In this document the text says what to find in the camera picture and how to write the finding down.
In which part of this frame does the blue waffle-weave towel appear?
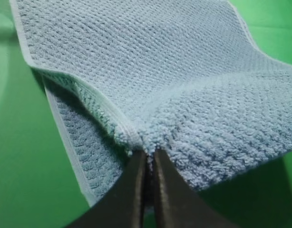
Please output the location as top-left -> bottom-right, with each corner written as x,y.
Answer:
10,0 -> 292,205

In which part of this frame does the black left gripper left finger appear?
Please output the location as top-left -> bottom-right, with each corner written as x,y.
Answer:
66,150 -> 146,228

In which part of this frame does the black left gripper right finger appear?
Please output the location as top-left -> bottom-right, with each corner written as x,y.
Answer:
153,149 -> 238,228

